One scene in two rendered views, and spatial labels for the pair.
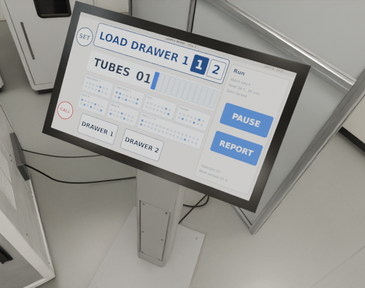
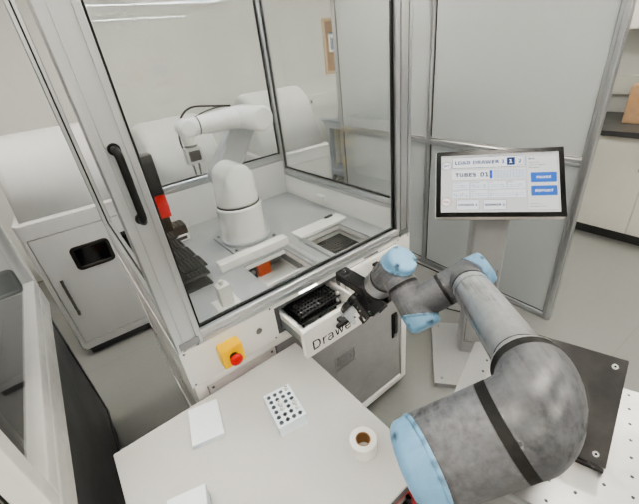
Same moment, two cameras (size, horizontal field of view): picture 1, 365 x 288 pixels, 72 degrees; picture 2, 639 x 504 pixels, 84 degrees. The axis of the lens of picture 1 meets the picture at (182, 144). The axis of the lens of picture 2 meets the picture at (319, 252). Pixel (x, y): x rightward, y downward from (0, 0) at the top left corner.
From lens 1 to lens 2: 135 cm
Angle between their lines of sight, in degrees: 17
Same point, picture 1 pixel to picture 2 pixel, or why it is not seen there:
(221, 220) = not seen: hidden behind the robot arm
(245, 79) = (535, 160)
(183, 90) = (506, 173)
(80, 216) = not seen: hidden behind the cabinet
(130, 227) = (439, 335)
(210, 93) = (521, 171)
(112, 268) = (444, 362)
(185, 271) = not seen: hidden behind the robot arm
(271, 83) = (548, 158)
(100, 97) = (464, 190)
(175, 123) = (508, 189)
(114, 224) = (422, 339)
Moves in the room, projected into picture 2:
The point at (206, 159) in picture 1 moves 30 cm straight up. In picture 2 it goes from (531, 200) to (546, 127)
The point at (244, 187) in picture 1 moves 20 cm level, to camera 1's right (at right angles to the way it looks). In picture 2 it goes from (556, 206) to (606, 201)
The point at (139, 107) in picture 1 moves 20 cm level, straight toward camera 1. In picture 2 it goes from (486, 188) to (519, 203)
